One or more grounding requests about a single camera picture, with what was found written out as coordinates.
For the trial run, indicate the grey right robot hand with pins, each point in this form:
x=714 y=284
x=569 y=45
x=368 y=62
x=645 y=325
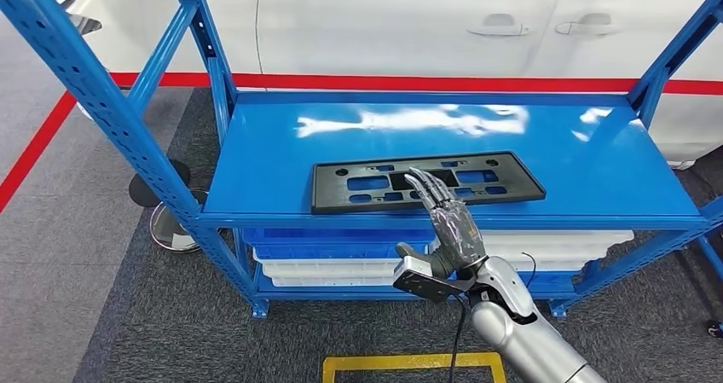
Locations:
x=454 y=228

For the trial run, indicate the black plastic frame part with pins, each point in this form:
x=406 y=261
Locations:
x=339 y=199

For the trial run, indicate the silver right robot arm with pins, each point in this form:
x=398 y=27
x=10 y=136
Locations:
x=525 y=341

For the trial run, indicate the blue metal shelf rack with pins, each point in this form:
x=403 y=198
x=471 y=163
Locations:
x=254 y=188

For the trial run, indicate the white plastic bin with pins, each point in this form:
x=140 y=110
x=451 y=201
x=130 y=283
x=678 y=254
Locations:
x=553 y=251
x=327 y=268
x=327 y=281
x=565 y=237
x=559 y=265

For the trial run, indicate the blue plastic bin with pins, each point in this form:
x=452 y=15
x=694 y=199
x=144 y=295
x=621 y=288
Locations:
x=553 y=281
x=316 y=250

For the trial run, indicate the yellow tape floor square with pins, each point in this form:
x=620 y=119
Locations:
x=412 y=362

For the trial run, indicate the white car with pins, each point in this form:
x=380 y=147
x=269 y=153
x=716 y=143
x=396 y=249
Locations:
x=395 y=30

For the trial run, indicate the chrome round stand base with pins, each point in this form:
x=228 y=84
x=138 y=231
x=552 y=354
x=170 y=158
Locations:
x=175 y=228

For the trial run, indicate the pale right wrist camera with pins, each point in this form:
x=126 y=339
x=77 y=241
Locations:
x=412 y=273

